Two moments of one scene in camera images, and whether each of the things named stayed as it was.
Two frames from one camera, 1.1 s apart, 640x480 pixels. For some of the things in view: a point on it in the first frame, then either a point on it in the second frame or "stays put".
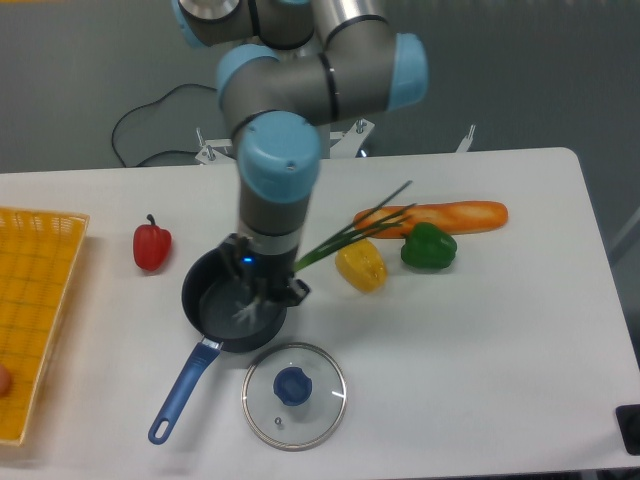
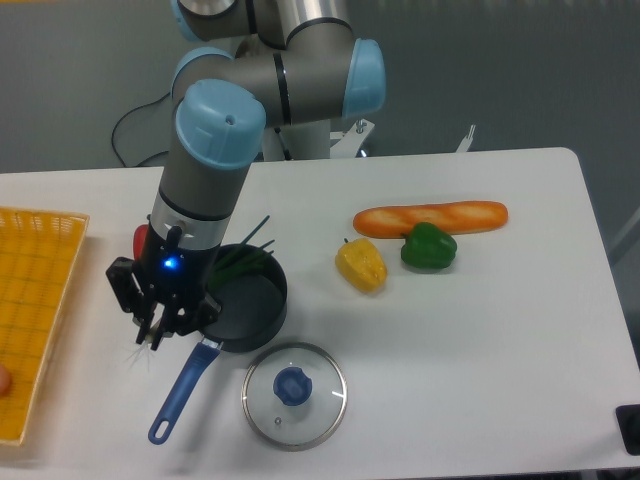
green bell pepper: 425,246 stays put
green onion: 376,218 to 250,257
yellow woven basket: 39,250 stays put
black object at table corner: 628,419 stays put
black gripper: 270,272 to 179,276
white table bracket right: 467,141 stays put
